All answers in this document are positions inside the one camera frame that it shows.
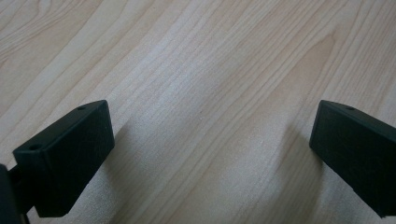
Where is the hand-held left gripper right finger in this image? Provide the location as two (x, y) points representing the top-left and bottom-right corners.
(308, 99), (396, 218)

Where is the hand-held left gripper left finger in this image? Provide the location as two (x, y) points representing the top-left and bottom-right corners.
(12, 99), (116, 218)

